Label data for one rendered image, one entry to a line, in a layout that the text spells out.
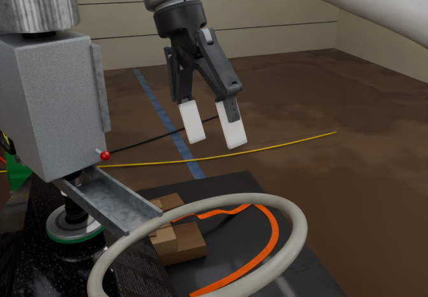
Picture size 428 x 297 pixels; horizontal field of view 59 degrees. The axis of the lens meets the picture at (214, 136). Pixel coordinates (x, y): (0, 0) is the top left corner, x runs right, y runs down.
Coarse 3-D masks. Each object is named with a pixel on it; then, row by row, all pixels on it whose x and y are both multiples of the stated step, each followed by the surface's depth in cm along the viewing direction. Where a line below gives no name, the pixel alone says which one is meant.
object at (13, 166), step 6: (6, 138) 269; (6, 156) 269; (12, 156) 266; (6, 162) 270; (12, 162) 267; (6, 168) 270; (12, 168) 268; (18, 168) 268; (24, 168) 268; (30, 168) 268; (12, 174) 269; (18, 174) 269; (24, 174) 269; (30, 174) 270; (12, 180) 270; (18, 180) 270; (24, 180) 271; (12, 186) 272; (18, 186) 272; (12, 192) 274
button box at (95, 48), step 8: (96, 48) 111; (96, 56) 112; (96, 64) 113; (96, 72) 114; (96, 80) 115; (96, 88) 116; (104, 88) 117; (104, 96) 118; (104, 104) 119; (104, 112) 120; (104, 120) 121; (104, 128) 122
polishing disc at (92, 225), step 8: (64, 208) 144; (56, 216) 140; (64, 216) 140; (48, 224) 135; (56, 224) 135; (64, 224) 135; (80, 224) 135; (88, 224) 135; (96, 224) 135; (48, 232) 133; (56, 232) 132; (64, 232) 132; (72, 232) 132; (80, 232) 132; (88, 232) 132
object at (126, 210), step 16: (16, 160) 136; (96, 176) 126; (64, 192) 120; (80, 192) 112; (96, 192) 120; (112, 192) 119; (128, 192) 113; (96, 208) 105; (112, 208) 112; (128, 208) 112; (144, 208) 108; (112, 224) 100; (128, 224) 105
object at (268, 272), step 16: (176, 208) 106; (192, 208) 105; (208, 208) 106; (288, 208) 86; (144, 224) 101; (160, 224) 103; (304, 224) 76; (128, 240) 96; (288, 240) 71; (304, 240) 73; (112, 256) 89; (288, 256) 67; (96, 272) 81; (256, 272) 64; (272, 272) 64; (96, 288) 74; (224, 288) 62; (240, 288) 61; (256, 288) 62
